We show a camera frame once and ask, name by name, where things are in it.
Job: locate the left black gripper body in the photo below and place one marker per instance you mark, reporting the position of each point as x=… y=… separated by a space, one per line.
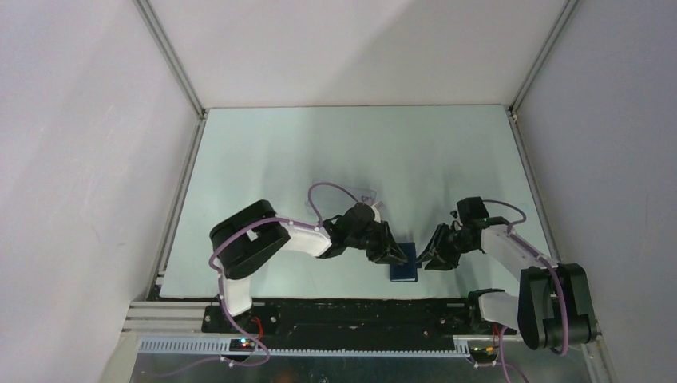
x=375 y=241

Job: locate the blue leather card holder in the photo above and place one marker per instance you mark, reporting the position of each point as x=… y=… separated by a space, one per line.
x=407 y=271

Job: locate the left aluminium frame post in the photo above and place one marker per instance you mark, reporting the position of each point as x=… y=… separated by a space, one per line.
x=163 y=42

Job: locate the left controller board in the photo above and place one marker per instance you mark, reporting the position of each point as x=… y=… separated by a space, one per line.
x=242 y=345

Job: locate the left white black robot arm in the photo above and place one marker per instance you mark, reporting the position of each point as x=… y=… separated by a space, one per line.
x=243 y=243

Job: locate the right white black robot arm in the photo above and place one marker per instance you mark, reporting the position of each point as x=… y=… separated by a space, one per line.
x=553 y=308

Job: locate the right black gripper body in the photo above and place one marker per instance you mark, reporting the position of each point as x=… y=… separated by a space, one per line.
x=450 y=244

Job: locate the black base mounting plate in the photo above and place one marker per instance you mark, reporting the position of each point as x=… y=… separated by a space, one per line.
x=354 y=324

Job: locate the right controller board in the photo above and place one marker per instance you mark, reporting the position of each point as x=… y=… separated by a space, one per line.
x=483 y=357

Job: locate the right aluminium frame post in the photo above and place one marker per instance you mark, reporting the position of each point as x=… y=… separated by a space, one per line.
x=544 y=52

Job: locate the aluminium frame post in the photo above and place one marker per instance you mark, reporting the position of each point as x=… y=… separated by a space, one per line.
x=544 y=52
x=163 y=42

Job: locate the controller board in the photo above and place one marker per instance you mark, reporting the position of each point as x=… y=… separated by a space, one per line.
x=483 y=357
x=242 y=345

